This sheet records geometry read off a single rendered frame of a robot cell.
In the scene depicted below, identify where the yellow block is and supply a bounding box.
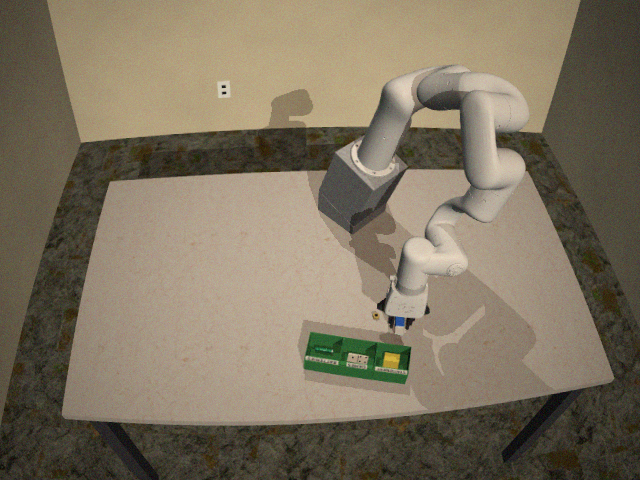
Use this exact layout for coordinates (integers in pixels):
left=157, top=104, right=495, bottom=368
left=383, top=352, right=400, bottom=369

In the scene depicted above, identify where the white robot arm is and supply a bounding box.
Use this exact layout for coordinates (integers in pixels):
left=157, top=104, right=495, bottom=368
left=351, top=64, right=530, bottom=296

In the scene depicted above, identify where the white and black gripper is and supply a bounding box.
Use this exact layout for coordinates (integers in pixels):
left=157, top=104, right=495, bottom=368
left=377, top=281, right=430, bottom=330

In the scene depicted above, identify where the white domino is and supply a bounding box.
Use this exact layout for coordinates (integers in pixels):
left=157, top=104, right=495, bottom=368
left=347, top=353, right=369, bottom=364

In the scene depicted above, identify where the green divided tray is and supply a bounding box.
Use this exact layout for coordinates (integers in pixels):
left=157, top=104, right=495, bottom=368
left=304, top=332, right=411, bottom=384

